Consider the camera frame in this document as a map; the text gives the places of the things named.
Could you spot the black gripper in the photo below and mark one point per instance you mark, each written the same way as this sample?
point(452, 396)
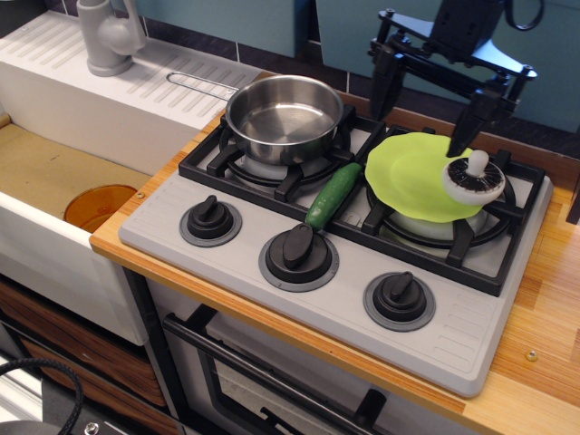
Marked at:
point(456, 53)

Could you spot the white toy mushroom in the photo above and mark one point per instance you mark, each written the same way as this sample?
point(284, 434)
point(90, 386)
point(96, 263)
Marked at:
point(474, 180)

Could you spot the green toy pickle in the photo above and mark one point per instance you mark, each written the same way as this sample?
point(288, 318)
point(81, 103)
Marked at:
point(332, 196)

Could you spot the light green plate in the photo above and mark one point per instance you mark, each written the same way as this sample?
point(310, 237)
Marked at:
point(405, 173)

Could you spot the stainless steel pot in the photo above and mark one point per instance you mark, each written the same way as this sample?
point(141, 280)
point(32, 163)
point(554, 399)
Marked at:
point(281, 120)

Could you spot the black right stove knob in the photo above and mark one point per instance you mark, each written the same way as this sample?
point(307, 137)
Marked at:
point(399, 302)

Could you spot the black stove knob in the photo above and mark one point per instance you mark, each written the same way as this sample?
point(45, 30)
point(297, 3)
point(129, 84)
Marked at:
point(399, 302)
point(298, 260)
point(210, 223)

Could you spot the black middle stove knob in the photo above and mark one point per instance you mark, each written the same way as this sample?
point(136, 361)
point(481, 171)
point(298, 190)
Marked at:
point(298, 260)

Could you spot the grey toy stove top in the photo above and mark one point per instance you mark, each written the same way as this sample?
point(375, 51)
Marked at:
point(454, 350)

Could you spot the black left stove knob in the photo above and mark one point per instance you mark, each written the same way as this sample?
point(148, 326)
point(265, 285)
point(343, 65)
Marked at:
point(210, 223)

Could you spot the black left burner grate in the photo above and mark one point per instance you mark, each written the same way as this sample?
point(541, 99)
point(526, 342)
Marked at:
point(219, 164)

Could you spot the black burner grate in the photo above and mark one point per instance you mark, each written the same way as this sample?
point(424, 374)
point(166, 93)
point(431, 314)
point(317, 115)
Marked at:
point(478, 251)
point(219, 164)

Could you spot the black right burner grate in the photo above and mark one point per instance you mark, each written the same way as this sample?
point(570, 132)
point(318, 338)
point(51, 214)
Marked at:
point(478, 251)

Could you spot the grey toy faucet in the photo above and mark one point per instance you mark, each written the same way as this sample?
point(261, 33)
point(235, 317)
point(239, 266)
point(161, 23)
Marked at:
point(110, 41)

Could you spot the white toy sink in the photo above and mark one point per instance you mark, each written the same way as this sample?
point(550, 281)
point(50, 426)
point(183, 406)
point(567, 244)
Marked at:
point(65, 130)

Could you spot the orange plastic cup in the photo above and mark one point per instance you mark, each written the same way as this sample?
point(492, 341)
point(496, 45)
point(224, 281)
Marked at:
point(89, 210)

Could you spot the wooden drawer front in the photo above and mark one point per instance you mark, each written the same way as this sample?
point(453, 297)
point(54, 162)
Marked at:
point(116, 375)

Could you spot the oven door with black handle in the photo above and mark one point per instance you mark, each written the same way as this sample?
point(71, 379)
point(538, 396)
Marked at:
point(257, 385)

